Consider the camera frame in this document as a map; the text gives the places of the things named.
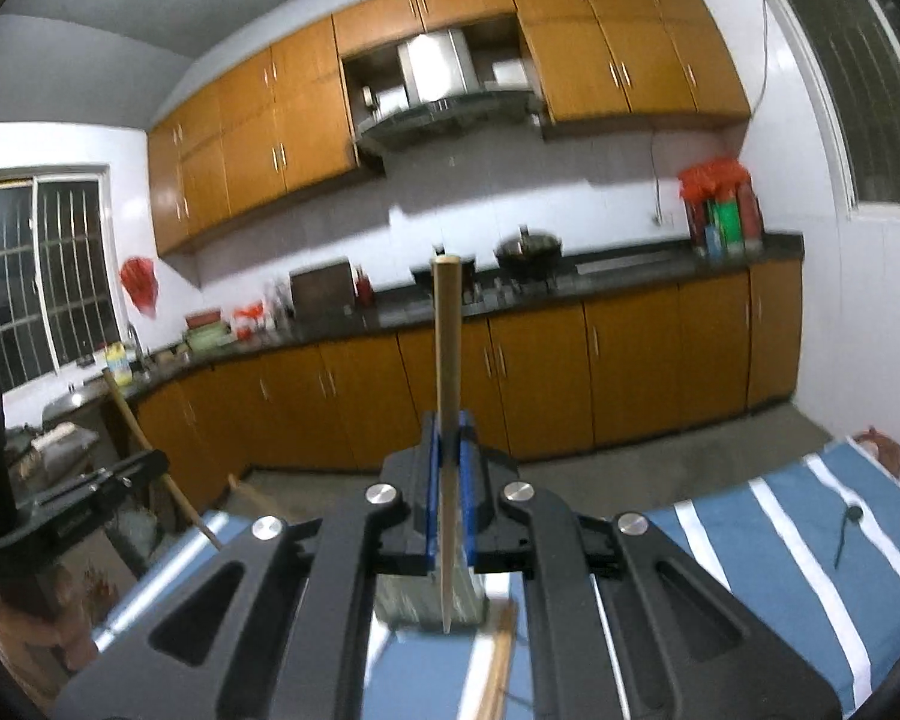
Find dark kitchen countertop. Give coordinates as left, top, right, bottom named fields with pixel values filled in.
left=41, top=232, right=805, bottom=421

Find blue white striped tablecloth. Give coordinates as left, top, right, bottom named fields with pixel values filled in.
left=82, top=435, right=900, bottom=720

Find barred window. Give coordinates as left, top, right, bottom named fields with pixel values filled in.
left=0, top=165, right=121, bottom=391

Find black lidded wok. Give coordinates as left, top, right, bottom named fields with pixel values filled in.
left=495, top=225, right=563, bottom=272

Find bunch of wooden chopsticks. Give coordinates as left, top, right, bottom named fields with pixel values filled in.
left=465, top=601, right=527, bottom=720

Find wooden kitchen cabinets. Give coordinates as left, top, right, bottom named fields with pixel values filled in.
left=135, top=255, right=805, bottom=511
left=146, top=0, right=752, bottom=257

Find grey-green perforated utensil holder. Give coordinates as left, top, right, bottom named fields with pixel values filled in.
left=375, top=570, right=490, bottom=635

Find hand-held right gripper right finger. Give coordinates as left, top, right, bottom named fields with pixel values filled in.
left=457, top=409, right=845, bottom=720

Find condiment bottles under red bag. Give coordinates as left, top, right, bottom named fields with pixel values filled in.
left=679, top=157, right=764, bottom=260

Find wooden upper kitchen cabinets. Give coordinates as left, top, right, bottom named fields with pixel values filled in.
left=146, top=0, right=752, bottom=257

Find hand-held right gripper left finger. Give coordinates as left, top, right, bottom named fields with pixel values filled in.
left=52, top=411, right=440, bottom=720

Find light wooden chopstick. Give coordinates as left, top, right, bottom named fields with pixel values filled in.
left=102, top=372, right=224, bottom=551
left=430, top=255, right=464, bottom=635

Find wooden lower kitchen cabinets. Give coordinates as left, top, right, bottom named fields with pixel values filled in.
left=135, top=255, right=805, bottom=511

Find white wall cable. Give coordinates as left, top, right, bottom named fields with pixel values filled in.
left=750, top=0, right=772, bottom=117

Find green basin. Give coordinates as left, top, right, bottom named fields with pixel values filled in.
left=184, top=322, right=233, bottom=350

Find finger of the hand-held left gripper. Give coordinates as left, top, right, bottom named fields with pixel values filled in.
left=0, top=448, right=170, bottom=551

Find dark wooden cutting board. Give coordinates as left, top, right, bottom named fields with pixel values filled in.
left=290, top=259, right=353, bottom=316

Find large sliding window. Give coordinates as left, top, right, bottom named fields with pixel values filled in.
left=746, top=0, right=900, bottom=215

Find steel range hood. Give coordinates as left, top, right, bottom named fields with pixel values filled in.
left=354, top=28, right=547, bottom=158

